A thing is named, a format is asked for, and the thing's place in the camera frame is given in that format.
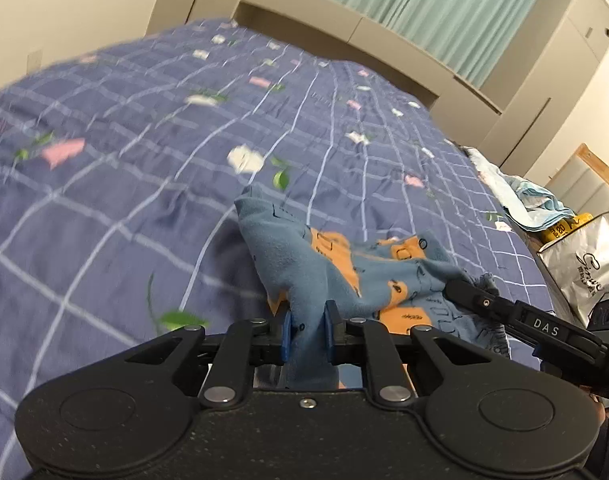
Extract light blue crumpled cloth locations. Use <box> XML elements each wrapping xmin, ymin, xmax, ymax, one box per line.
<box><xmin>463</xmin><ymin>146</ymin><xmax>576</xmax><ymax>233</ymax></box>

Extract blue pants with orange print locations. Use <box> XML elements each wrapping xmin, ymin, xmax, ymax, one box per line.
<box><xmin>233</xmin><ymin>184</ymin><xmax>511</xmax><ymax>392</ymax></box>

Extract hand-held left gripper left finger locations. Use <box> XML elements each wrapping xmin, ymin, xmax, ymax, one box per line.
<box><xmin>126</xmin><ymin>305</ymin><xmax>291</xmax><ymax>408</ymax></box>

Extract blue checked floral quilt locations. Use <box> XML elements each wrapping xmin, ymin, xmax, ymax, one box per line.
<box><xmin>0</xmin><ymin>17</ymin><xmax>556</xmax><ymax>480</ymax></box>

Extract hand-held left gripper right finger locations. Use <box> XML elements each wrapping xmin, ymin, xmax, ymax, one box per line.
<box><xmin>325</xmin><ymin>300</ymin><xmax>491</xmax><ymax>407</ymax></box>

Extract white shopping bag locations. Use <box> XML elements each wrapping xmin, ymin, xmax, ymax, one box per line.
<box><xmin>537</xmin><ymin>214</ymin><xmax>609</xmax><ymax>328</ymax></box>

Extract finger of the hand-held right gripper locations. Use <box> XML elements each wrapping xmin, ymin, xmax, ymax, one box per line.
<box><xmin>443</xmin><ymin>279</ymin><xmax>609</xmax><ymax>363</ymax></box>

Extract light green curtain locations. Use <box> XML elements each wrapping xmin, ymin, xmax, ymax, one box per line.
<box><xmin>276</xmin><ymin>0</ymin><xmax>584</xmax><ymax>90</ymax></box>

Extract yellow packet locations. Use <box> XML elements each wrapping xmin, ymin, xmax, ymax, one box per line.
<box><xmin>541</xmin><ymin>212</ymin><xmax>594</xmax><ymax>242</ymax></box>

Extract padded headboard with wooden frame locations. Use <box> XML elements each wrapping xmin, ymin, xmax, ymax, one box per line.
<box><xmin>525</xmin><ymin>142</ymin><xmax>609</xmax><ymax>222</ymax></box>

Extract beige built-in cabinet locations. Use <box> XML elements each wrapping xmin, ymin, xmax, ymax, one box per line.
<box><xmin>143</xmin><ymin>0</ymin><xmax>609</xmax><ymax>181</ymax></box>

